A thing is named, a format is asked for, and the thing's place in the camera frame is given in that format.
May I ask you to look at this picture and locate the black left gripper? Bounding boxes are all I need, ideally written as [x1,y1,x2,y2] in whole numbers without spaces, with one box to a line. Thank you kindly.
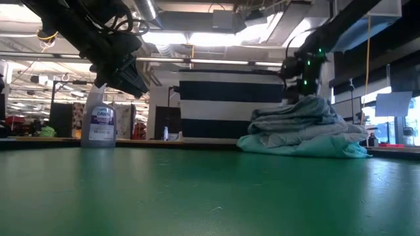
[87,32,150,100]

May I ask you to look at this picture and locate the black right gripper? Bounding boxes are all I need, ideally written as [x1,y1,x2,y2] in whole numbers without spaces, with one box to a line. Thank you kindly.
[279,49,329,101]

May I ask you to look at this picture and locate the dark grey striped garment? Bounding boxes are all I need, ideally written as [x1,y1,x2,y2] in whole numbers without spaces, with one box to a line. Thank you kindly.
[247,94,347,136]

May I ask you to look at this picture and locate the white patterned shirt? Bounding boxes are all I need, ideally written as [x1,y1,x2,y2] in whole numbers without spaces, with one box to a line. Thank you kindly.
[259,121,371,149]

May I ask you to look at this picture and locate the teal shorts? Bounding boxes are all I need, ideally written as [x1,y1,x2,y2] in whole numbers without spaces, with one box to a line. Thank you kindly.
[236,133,373,160]

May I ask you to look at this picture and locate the navy striped laundry basket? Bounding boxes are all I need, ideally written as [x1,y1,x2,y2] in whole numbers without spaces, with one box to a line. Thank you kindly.
[178,68,285,140]

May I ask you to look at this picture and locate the patterned partition panel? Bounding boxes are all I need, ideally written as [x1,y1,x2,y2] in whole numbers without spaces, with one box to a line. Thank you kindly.
[113,103,136,140]

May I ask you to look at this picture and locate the grey monitor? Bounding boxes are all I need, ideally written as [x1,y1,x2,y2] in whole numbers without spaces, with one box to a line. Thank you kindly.
[331,96,362,125]

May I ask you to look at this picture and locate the clear spray bottle blue trigger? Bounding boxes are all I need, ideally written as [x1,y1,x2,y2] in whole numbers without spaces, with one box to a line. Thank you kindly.
[80,83,118,149]

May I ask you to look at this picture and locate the dark cabinet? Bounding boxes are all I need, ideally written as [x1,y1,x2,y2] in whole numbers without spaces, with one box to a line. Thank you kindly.
[154,106,182,142]

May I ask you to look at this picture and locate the light wood desk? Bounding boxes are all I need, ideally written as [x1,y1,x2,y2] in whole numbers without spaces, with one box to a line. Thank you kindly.
[0,136,240,146]

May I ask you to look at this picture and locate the black monitor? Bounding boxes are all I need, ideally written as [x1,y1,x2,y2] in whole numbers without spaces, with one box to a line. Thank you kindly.
[49,102,75,138]

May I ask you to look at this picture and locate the white paper sheet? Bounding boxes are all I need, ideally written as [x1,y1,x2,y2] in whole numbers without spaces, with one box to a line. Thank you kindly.
[375,90,413,118]

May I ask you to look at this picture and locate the green bag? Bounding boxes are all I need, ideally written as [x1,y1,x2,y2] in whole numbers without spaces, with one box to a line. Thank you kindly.
[38,125,58,138]

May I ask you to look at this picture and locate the red bin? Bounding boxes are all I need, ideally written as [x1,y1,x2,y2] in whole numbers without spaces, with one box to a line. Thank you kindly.
[5,115,27,127]

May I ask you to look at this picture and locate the glass jar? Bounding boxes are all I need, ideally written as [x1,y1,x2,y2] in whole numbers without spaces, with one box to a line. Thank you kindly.
[402,127,416,147]

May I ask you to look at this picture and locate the green table mat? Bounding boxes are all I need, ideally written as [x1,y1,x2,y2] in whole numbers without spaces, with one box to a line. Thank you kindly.
[0,147,420,236]

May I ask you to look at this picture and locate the yellow hanging cable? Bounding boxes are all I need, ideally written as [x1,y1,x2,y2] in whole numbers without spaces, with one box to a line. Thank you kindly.
[360,14,372,126]

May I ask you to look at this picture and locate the silver ventilation duct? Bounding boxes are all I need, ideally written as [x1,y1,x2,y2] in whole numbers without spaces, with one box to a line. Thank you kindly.
[133,0,161,24]

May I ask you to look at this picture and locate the black yellow ceiling cable reel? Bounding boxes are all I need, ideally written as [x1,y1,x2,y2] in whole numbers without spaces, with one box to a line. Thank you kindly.
[35,28,60,43]

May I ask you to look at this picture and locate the black aluminium table frame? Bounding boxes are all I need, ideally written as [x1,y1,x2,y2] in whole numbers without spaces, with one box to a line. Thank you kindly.
[0,140,240,152]

